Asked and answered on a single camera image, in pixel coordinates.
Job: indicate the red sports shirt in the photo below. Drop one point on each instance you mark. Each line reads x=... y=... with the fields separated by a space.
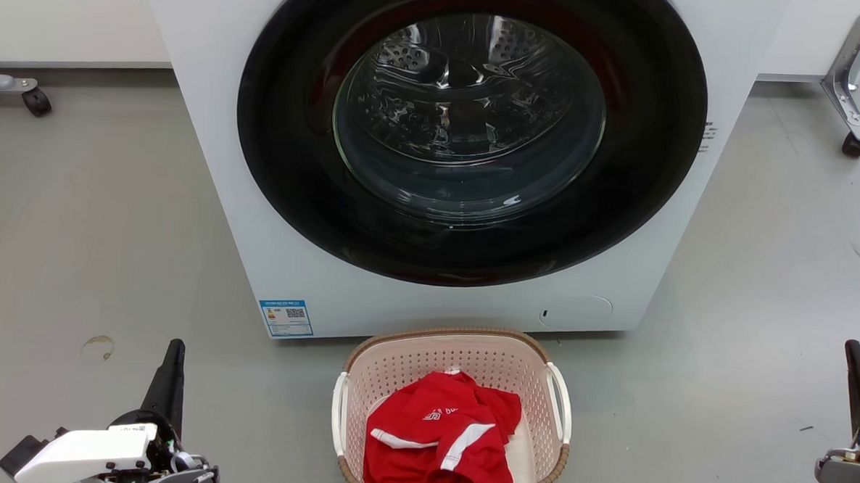
x=428 y=452

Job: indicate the round white filter cover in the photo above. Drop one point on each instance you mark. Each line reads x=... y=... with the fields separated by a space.
x=579 y=312

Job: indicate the beige perforated laundry basket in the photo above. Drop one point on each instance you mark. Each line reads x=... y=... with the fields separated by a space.
x=425 y=357

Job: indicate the round black washing machine door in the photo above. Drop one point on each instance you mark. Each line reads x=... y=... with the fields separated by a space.
x=290 y=119

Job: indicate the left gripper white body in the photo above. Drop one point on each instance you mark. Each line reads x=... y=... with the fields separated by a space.
x=80 y=451

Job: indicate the white front-load washing machine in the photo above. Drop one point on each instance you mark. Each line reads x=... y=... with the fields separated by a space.
x=207 y=188

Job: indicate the black caster wheel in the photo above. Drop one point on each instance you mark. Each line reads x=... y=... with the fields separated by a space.
x=855 y=145
x=37 y=102

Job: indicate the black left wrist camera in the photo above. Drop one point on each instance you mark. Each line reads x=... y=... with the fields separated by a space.
x=21 y=457

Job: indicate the blue energy label sticker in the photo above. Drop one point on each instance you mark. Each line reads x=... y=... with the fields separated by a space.
x=286 y=318

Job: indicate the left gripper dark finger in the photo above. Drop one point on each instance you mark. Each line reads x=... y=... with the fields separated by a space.
x=167 y=386

